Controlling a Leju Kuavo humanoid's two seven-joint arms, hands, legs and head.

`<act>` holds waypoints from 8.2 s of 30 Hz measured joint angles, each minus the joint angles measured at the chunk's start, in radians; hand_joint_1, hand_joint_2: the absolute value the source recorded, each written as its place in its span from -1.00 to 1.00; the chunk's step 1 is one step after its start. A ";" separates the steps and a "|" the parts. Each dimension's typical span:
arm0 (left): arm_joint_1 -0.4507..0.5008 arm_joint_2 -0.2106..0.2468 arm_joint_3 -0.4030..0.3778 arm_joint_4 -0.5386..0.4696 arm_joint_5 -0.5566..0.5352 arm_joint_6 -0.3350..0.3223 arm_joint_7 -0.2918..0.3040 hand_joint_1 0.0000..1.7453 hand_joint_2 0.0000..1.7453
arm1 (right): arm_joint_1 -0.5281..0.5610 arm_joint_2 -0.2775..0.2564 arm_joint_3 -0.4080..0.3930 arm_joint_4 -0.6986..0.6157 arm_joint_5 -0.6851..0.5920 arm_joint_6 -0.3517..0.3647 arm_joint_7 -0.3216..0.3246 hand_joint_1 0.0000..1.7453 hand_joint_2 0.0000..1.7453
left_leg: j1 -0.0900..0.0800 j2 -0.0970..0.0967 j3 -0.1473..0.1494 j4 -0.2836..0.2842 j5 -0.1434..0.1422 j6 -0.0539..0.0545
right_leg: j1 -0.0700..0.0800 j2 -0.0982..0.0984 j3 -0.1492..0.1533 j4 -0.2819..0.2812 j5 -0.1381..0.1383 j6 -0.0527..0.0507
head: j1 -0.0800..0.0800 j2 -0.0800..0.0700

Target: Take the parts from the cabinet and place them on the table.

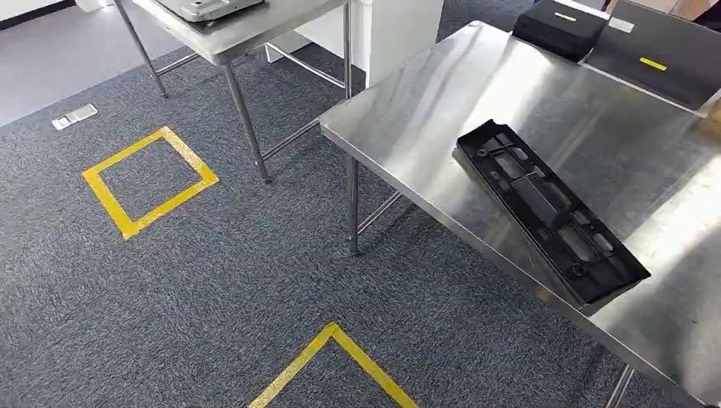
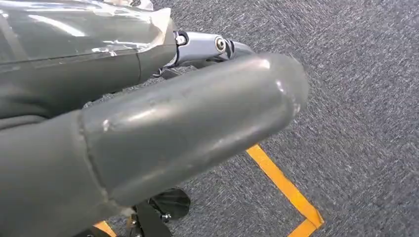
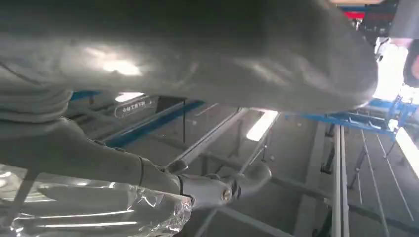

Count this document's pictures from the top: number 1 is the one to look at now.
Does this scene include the white cabinet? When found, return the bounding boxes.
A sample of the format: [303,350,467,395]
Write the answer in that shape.
[264,0,446,89]

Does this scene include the grey weighing scale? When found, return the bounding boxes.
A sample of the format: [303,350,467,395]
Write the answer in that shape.
[155,0,266,24]

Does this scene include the silver floor outlet plate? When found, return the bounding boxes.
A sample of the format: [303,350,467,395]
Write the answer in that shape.
[51,103,99,131]

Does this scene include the brown cardboard box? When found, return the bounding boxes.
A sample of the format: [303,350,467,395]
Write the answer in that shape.
[668,0,714,21]

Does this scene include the black box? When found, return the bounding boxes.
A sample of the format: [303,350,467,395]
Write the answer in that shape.
[512,0,610,63]

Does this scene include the large steel bench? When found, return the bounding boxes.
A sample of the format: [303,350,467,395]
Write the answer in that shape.
[319,20,721,408]

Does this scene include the black plastic parts tray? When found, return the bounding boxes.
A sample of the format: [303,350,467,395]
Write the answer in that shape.
[455,118,652,307]

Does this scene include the small steel table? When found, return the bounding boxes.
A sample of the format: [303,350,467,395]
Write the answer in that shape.
[112,0,356,184]

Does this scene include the yellow tape floor square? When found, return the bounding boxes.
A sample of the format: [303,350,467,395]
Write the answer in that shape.
[82,126,219,241]
[247,321,419,408]

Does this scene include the tan box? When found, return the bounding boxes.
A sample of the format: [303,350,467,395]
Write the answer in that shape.
[695,95,721,142]

